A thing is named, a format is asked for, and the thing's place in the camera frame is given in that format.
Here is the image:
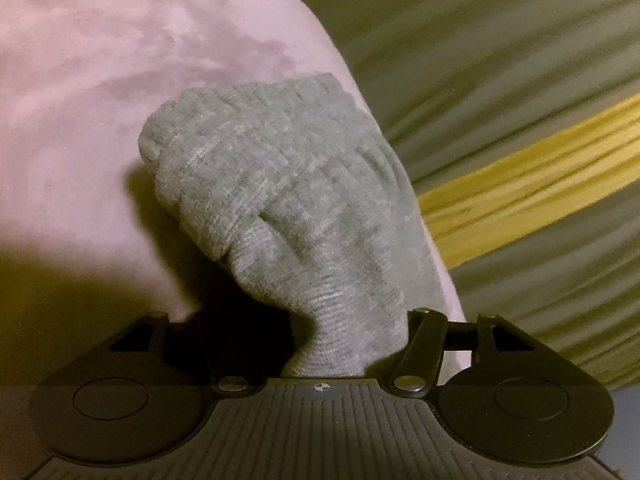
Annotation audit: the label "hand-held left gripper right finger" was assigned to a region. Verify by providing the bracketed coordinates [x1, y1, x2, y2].
[390, 310, 536, 395]

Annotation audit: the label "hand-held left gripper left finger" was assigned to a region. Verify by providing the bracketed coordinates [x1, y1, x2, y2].
[110, 310, 252, 395]

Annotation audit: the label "grey sweatpants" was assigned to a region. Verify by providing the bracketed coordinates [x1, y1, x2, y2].
[137, 73, 436, 378]

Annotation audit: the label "yellow curtain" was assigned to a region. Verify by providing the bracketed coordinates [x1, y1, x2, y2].
[416, 94, 640, 272]

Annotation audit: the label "pink bed blanket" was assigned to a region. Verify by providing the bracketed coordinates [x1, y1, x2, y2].
[0, 0, 472, 397]

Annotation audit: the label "green curtain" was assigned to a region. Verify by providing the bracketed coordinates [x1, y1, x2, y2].
[267, 0, 640, 391]

